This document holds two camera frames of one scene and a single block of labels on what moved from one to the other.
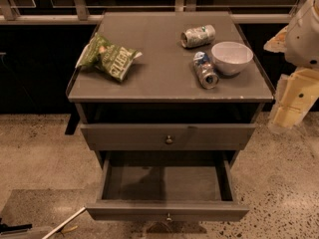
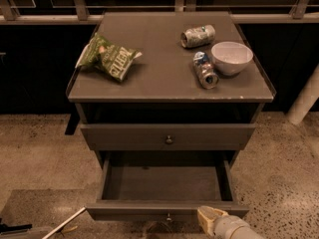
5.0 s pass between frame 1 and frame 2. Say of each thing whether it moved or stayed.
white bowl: stayed
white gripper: moved
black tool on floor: stayed
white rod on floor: stayed
